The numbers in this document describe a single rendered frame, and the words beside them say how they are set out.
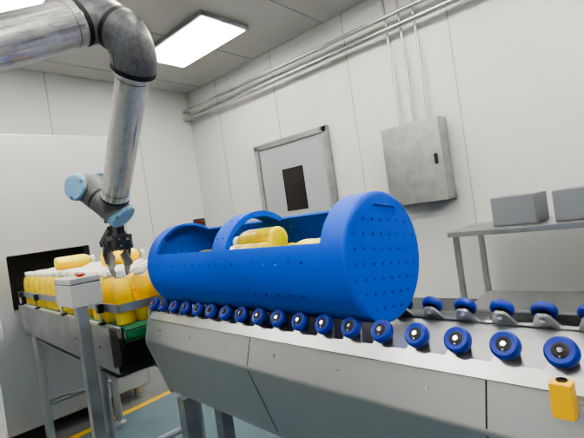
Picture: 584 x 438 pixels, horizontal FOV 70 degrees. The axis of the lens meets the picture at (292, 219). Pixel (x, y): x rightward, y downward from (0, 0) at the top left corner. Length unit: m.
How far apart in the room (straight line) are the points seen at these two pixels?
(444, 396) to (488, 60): 3.85
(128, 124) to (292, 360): 0.76
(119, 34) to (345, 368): 0.93
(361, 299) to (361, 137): 4.08
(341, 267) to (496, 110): 3.61
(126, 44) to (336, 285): 0.76
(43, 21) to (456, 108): 3.79
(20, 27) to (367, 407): 1.06
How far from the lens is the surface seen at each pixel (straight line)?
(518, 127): 4.26
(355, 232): 0.84
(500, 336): 0.74
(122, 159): 1.32
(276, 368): 1.05
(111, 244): 1.62
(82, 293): 1.63
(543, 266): 4.29
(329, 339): 0.93
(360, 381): 0.88
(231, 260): 1.08
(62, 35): 1.18
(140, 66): 1.17
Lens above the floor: 1.21
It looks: level
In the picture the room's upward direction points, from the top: 8 degrees counter-clockwise
